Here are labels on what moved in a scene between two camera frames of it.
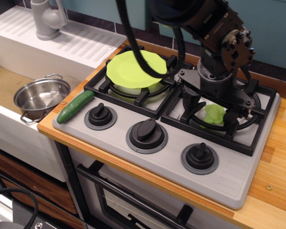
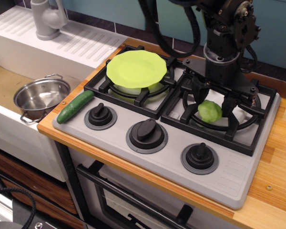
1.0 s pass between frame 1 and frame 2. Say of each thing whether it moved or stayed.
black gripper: moved
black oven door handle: stayed
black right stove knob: stayed
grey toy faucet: stayed
